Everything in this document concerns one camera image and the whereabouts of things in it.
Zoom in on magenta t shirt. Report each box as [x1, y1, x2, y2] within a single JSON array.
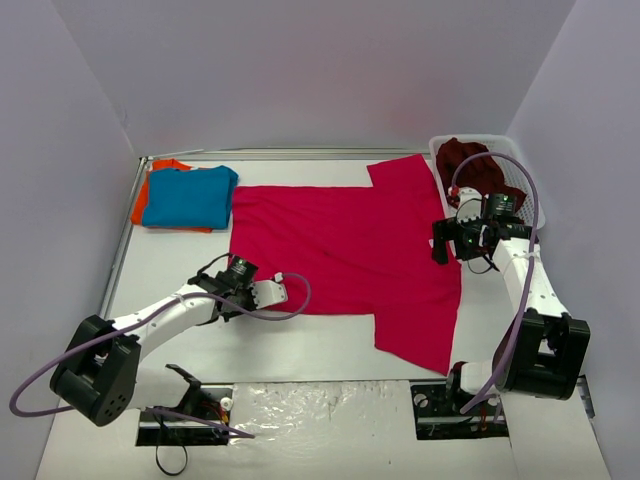
[[230, 154, 462, 374]]

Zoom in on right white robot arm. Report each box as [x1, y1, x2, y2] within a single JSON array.
[[432, 187, 591, 413]]

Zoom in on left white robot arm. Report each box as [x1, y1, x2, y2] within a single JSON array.
[[50, 256, 258, 427]]

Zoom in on dark red t shirt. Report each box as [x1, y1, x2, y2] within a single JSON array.
[[436, 137, 526, 211]]

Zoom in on white plastic basket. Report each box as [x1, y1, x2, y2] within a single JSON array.
[[429, 134, 542, 225]]

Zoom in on blue folded t shirt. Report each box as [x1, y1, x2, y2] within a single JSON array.
[[141, 166, 239, 230]]

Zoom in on orange folded t shirt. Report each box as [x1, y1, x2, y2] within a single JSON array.
[[130, 158, 213, 233]]

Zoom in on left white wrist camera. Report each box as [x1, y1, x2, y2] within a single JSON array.
[[251, 280, 288, 310]]

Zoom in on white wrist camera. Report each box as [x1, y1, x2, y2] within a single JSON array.
[[251, 280, 288, 310], [455, 187, 483, 224]]

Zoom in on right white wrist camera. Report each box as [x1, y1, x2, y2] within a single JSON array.
[[455, 187, 483, 224]]

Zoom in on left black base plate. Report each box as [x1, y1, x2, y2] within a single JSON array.
[[135, 384, 233, 447]]

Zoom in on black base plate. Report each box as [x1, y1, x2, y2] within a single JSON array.
[[410, 381, 509, 441], [135, 384, 233, 447]]

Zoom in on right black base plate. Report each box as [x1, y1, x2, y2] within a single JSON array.
[[410, 381, 509, 441]]

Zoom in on thin black cable loop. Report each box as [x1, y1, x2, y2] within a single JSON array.
[[153, 439, 188, 476]]

